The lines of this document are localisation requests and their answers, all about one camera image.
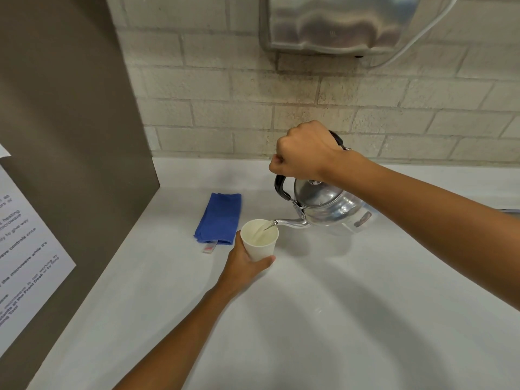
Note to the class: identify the person's left hand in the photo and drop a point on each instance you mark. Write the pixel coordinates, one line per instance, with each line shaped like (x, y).
(243, 268)

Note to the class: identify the person's right hand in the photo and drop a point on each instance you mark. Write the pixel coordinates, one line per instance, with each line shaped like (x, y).
(306, 152)

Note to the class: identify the white paper cup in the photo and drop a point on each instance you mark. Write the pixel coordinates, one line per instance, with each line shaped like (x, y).
(260, 239)

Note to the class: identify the blue cloth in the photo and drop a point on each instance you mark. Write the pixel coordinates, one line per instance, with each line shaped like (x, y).
(218, 219)

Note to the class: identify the silver metal kettle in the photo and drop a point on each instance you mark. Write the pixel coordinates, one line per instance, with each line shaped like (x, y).
(329, 203)

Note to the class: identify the person's left forearm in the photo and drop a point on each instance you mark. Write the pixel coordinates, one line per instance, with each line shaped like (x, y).
(178, 341)

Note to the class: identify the person's right forearm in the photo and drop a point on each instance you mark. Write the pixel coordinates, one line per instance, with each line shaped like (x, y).
(430, 219)

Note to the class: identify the white countertop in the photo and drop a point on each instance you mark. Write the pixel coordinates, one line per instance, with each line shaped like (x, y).
(308, 312)

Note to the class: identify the stainless steel hand dryer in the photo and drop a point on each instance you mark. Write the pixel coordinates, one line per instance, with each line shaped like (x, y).
(341, 20)

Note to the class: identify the brown cabinet side panel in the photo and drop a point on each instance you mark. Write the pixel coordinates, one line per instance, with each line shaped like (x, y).
(77, 138)

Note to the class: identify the white printed paper notice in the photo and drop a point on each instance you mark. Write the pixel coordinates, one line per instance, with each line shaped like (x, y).
(28, 255)

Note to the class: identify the blank white paper sheet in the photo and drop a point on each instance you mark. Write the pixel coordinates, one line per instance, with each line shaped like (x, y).
(3, 151)

